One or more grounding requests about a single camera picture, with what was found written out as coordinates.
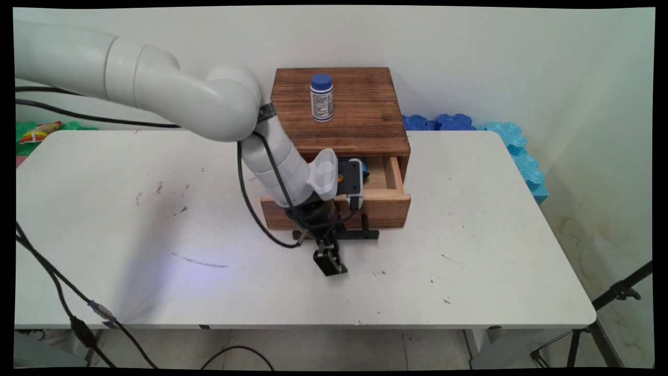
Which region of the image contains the cyan foam mat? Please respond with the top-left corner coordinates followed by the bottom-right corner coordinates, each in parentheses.
top-left (476, 122), bottom-right (550, 205)

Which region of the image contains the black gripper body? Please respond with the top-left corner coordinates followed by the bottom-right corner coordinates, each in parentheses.
top-left (284, 197), bottom-right (340, 246)

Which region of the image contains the black tripod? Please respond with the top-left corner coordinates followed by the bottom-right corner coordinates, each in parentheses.
top-left (530, 260), bottom-right (653, 369)

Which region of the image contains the black looped floor cable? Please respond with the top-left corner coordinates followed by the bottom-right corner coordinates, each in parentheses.
top-left (200, 345), bottom-right (275, 371)

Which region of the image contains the green foam mat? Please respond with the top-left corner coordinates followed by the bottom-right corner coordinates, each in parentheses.
top-left (16, 121), bottom-right (98, 156)

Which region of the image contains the white table leg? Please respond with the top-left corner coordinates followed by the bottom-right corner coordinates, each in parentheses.
top-left (463, 326), bottom-right (523, 370)

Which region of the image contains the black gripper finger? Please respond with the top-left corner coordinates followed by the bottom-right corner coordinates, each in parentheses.
top-left (312, 238), bottom-right (336, 276)
top-left (328, 235), bottom-right (349, 275)

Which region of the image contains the black cable with usb plug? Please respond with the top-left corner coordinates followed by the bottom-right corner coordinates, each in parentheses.
top-left (15, 221), bottom-right (158, 369)

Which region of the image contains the dark blue foam mat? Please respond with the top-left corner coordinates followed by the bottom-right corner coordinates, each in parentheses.
top-left (436, 113), bottom-right (477, 131)
top-left (401, 114), bottom-right (439, 131)

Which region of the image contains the brown wooden cabinet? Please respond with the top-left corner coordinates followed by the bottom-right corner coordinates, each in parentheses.
top-left (270, 67), bottom-right (411, 163)

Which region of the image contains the white bottle blue cap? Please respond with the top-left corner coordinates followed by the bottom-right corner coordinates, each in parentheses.
top-left (310, 74), bottom-right (334, 123)

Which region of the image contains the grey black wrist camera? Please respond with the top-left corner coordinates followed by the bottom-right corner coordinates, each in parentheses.
top-left (337, 158), bottom-right (366, 210)

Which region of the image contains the red yellow snack bag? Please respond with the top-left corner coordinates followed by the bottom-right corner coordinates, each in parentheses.
top-left (19, 121), bottom-right (63, 144)

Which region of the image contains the black camera cable on arm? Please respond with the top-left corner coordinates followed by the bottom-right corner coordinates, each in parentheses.
top-left (236, 130), bottom-right (361, 249)

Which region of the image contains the light wooden drawer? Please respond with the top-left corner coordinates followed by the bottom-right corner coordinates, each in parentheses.
top-left (260, 156), bottom-right (412, 231)

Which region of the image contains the black metal drawer handle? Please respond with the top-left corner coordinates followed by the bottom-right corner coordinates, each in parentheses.
top-left (292, 214), bottom-right (380, 242)

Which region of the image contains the black cable pair behind arm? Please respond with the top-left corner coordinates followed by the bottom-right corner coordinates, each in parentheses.
top-left (15, 86), bottom-right (182, 129)

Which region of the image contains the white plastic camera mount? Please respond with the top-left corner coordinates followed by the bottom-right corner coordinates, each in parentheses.
top-left (306, 148), bottom-right (339, 202)

